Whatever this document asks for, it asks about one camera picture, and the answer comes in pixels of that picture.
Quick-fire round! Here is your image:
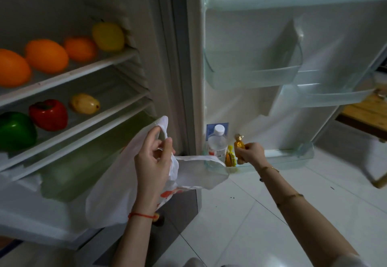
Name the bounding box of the wooden table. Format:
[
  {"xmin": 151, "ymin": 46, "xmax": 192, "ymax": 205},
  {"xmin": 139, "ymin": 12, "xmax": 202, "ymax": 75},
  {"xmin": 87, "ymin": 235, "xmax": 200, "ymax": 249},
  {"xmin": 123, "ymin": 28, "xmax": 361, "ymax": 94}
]
[{"xmin": 335, "ymin": 90, "xmax": 387, "ymax": 189}]

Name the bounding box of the small yellow mango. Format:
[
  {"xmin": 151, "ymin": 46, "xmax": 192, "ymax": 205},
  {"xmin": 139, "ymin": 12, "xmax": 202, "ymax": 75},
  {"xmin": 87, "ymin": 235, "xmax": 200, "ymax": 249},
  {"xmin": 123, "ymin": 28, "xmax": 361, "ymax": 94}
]
[{"xmin": 70, "ymin": 93, "xmax": 100, "ymax": 115}]

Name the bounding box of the clear water bottle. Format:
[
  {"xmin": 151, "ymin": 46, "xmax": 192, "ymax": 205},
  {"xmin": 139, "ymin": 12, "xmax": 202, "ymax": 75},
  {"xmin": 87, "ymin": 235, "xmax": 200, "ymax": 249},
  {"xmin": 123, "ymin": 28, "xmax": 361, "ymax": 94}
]
[{"xmin": 207, "ymin": 124, "xmax": 228, "ymax": 163}]

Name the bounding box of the person's right forearm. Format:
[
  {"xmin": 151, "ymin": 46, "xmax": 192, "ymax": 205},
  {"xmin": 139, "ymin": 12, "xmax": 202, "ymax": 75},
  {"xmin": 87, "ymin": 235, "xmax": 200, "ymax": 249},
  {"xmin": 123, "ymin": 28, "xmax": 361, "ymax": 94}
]
[{"xmin": 258, "ymin": 164, "xmax": 362, "ymax": 267}]

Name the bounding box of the red string bracelet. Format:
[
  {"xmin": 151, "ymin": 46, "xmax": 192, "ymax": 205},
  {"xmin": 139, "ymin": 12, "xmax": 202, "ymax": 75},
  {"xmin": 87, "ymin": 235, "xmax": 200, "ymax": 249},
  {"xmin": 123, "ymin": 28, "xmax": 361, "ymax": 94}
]
[{"xmin": 128, "ymin": 212, "xmax": 160, "ymax": 222}]

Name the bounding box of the small orange fruit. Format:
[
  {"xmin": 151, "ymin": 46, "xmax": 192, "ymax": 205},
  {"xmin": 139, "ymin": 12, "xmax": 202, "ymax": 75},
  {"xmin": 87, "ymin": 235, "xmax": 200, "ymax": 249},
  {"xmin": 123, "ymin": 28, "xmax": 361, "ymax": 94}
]
[{"xmin": 63, "ymin": 36, "xmax": 98, "ymax": 63}]

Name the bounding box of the person's left forearm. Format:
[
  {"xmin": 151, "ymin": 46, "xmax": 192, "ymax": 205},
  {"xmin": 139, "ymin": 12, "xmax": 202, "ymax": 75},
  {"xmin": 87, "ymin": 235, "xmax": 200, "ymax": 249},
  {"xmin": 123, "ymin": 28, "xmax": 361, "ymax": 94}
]
[{"xmin": 111, "ymin": 209, "xmax": 161, "ymax": 267}]

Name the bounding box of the yellow flat snack packet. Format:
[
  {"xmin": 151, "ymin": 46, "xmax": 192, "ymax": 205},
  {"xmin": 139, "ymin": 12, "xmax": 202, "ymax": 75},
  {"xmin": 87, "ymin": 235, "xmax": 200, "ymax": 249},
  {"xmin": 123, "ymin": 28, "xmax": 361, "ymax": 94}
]
[{"xmin": 224, "ymin": 145, "xmax": 238, "ymax": 168}]

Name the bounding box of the person's right hand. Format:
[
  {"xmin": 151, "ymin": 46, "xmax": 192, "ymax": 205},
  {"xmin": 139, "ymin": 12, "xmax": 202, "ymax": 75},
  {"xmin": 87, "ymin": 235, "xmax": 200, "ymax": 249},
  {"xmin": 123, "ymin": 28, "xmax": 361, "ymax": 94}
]
[{"xmin": 236, "ymin": 142, "xmax": 269, "ymax": 170}]

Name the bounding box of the white refrigerator body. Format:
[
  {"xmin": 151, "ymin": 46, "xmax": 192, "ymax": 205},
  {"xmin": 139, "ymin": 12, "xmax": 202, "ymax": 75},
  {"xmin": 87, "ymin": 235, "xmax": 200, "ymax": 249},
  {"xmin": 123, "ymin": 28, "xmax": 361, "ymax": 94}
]
[{"xmin": 0, "ymin": 0, "xmax": 204, "ymax": 267}]

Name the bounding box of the white refrigerator door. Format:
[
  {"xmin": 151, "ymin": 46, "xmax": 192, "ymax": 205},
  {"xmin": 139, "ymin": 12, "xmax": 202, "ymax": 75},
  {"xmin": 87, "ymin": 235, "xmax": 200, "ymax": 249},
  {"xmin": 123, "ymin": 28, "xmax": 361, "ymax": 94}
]
[{"xmin": 169, "ymin": 0, "xmax": 387, "ymax": 175}]

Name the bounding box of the white plastic bag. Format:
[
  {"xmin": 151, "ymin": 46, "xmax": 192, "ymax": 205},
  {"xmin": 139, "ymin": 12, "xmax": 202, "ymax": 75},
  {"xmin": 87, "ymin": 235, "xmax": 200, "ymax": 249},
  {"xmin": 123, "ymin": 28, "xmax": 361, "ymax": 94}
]
[{"xmin": 85, "ymin": 115, "xmax": 230, "ymax": 229}]

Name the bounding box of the person's left hand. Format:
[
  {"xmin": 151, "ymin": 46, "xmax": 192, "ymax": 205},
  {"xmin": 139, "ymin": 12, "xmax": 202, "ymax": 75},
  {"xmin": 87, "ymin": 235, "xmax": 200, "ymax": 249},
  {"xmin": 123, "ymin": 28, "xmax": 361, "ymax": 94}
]
[{"xmin": 133, "ymin": 125, "xmax": 176, "ymax": 213}]

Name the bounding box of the thin gold bracelet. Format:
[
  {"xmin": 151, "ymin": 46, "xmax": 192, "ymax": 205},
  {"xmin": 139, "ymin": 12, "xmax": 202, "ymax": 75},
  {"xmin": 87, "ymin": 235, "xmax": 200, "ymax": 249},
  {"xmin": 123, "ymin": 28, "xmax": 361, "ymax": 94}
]
[
  {"xmin": 258, "ymin": 166, "xmax": 280, "ymax": 182},
  {"xmin": 276, "ymin": 193, "xmax": 305, "ymax": 209}
]

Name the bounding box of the clear crisper drawer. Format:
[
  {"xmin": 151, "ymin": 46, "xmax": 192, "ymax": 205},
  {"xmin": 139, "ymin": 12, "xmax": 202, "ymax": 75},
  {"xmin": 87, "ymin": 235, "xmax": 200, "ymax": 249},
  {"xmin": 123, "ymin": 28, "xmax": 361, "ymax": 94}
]
[{"xmin": 39, "ymin": 115, "xmax": 159, "ymax": 203}]

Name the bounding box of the red bell pepper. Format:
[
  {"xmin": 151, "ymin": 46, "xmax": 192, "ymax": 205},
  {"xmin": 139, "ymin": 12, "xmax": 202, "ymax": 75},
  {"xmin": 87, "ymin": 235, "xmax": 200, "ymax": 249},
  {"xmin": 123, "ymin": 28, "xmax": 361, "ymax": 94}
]
[{"xmin": 28, "ymin": 99, "xmax": 69, "ymax": 132}]

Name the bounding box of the yellow twisted snack packet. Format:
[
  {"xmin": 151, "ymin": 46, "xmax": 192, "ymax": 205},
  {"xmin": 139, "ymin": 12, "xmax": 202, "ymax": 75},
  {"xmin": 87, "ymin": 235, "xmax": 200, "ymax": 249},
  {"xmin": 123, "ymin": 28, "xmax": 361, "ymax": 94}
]
[{"xmin": 234, "ymin": 134, "xmax": 246, "ymax": 165}]

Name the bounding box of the clear long door bin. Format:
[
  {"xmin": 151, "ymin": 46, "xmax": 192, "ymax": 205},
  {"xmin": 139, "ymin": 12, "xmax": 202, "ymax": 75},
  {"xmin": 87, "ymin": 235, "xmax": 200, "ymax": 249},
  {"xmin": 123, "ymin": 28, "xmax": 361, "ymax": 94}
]
[{"xmin": 268, "ymin": 69, "xmax": 379, "ymax": 116}]

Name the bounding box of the clear low door bin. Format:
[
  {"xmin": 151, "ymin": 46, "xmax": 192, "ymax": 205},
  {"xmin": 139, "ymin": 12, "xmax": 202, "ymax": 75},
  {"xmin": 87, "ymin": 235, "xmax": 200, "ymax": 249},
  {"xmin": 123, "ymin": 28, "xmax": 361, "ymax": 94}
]
[{"xmin": 206, "ymin": 142, "xmax": 315, "ymax": 174}]

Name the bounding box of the green bell pepper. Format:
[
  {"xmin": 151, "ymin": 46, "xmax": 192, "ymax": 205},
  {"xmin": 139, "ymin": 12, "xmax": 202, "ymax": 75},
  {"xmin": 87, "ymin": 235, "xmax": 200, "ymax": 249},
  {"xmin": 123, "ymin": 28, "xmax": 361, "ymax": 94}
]
[{"xmin": 0, "ymin": 111, "xmax": 38, "ymax": 152}]

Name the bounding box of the yellow lemon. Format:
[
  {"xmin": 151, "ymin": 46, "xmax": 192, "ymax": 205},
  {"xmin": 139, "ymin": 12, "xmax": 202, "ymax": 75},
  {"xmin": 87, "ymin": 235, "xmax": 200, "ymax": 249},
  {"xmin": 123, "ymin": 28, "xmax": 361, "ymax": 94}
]
[{"xmin": 92, "ymin": 22, "xmax": 126, "ymax": 52}]

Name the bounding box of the glass fridge shelf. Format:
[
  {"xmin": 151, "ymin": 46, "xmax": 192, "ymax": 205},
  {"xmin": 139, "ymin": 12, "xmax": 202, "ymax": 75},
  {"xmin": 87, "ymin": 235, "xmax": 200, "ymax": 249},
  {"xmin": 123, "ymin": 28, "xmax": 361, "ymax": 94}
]
[
  {"xmin": 0, "ymin": 90, "xmax": 153, "ymax": 172},
  {"xmin": 0, "ymin": 47, "xmax": 140, "ymax": 107}
]

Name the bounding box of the clear curved door bin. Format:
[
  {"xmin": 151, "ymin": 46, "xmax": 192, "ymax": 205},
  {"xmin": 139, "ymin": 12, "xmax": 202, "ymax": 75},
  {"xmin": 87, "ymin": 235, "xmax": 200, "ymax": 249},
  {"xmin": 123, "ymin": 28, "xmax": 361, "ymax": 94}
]
[{"xmin": 203, "ymin": 18, "xmax": 304, "ymax": 91}]

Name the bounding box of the blue and white carton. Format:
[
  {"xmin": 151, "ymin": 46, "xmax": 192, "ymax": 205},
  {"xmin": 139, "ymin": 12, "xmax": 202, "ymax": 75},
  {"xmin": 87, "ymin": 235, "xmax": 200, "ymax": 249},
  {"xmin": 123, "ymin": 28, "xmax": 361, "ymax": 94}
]
[{"xmin": 206, "ymin": 123, "xmax": 230, "ymax": 155}]

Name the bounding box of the large orange fruit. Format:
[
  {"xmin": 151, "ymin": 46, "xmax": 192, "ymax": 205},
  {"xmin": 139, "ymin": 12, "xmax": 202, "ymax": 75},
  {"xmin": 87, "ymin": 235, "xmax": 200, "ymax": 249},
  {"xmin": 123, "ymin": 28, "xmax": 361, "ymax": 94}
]
[
  {"xmin": 0, "ymin": 48, "xmax": 32, "ymax": 88},
  {"xmin": 24, "ymin": 39, "xmax": 70, "ymax": 74}
]

